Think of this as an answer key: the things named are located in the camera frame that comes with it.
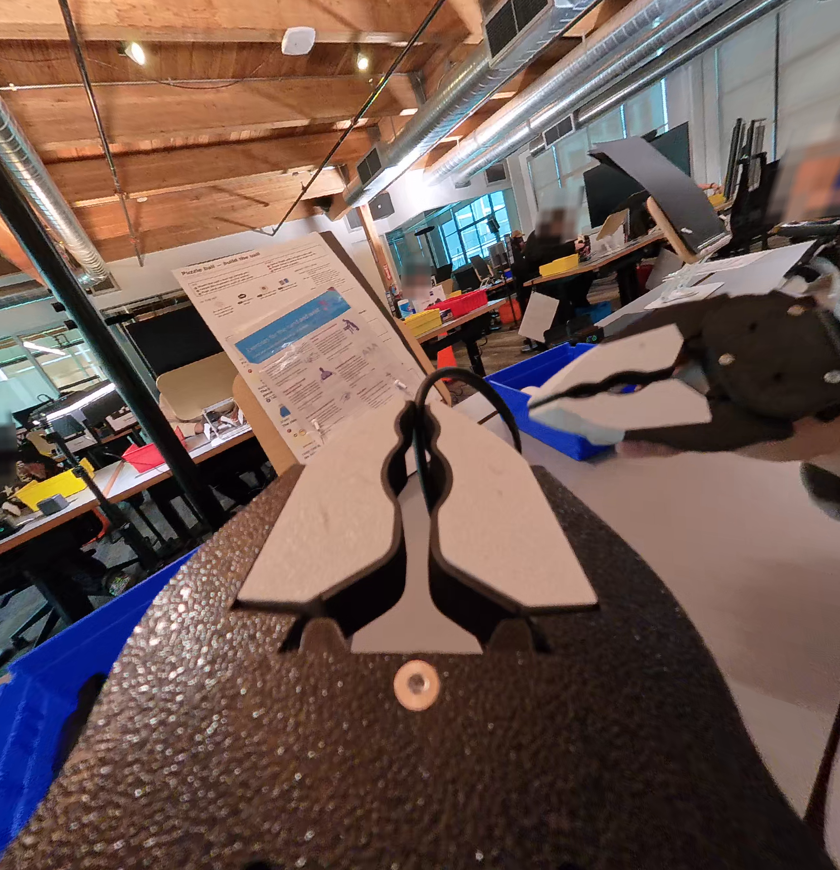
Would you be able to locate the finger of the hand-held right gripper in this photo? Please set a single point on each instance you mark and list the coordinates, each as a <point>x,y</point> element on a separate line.
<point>664,408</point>
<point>637,353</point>

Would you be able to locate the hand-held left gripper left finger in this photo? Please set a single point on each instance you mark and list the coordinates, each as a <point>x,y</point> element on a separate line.
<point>325,530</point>

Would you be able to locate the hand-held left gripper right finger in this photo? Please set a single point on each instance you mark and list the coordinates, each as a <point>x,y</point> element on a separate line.
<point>515,537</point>

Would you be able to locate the blue plastic bin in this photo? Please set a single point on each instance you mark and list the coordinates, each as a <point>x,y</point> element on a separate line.
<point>26,713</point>
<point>522,367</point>

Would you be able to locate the grey desk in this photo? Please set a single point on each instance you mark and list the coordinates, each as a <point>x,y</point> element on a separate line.
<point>698,578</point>

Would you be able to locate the person's right hand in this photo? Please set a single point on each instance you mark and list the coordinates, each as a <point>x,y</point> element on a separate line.
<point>828,435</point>

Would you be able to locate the white paper sheet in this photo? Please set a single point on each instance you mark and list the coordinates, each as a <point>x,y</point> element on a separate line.
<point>753,268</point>

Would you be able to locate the white board panel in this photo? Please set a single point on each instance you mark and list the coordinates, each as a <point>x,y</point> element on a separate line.
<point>539,318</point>

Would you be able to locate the yellow plastic bin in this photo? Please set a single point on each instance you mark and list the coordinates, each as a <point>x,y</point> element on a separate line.
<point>559,265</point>
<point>421,322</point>
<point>49,486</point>

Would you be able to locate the white instruction sheet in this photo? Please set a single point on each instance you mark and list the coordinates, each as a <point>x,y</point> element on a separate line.
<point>291,353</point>

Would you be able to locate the red plastic bin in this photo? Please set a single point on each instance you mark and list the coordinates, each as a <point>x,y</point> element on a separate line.
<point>145,459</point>
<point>461,304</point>

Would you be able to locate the orange traffic cone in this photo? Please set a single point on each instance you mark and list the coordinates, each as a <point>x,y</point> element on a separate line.
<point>447,359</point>

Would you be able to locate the beige document stand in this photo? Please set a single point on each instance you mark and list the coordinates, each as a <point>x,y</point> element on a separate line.
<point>196,384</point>

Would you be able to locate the black metal pole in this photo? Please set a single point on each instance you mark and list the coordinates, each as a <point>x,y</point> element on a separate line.
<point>87,319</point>

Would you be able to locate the ceiling spot lamp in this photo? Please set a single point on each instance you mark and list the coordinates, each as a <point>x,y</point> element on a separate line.
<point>134,53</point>
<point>362,62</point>

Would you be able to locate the white ceiling access point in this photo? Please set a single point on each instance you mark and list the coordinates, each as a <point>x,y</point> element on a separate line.
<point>298,41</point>

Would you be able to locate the silver ventilation duct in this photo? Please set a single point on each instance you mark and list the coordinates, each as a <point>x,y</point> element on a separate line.
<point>420,143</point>
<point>563,81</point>
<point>32,177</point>

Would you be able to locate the black wall speaker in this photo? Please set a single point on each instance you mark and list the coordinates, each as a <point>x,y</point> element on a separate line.
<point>380,205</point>

